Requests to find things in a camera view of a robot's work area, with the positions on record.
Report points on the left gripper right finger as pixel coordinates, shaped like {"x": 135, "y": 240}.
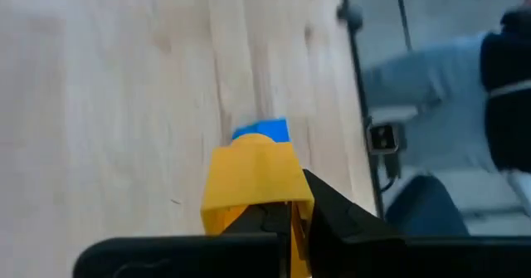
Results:
{"x": 344, "y": 228}

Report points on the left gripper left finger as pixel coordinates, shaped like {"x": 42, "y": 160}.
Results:
{"x": 265, "y": 220}

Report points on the yellow toy block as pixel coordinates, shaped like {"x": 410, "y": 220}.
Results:
{"x": 257, "y": 174}

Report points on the blue toy block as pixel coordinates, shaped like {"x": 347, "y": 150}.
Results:
{"x": 269, "y": 129}

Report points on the black table clamp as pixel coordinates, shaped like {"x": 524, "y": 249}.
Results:
{"x": 382, "y": 139}

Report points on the person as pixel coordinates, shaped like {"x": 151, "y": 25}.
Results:
{"x": 415, "y": 74}

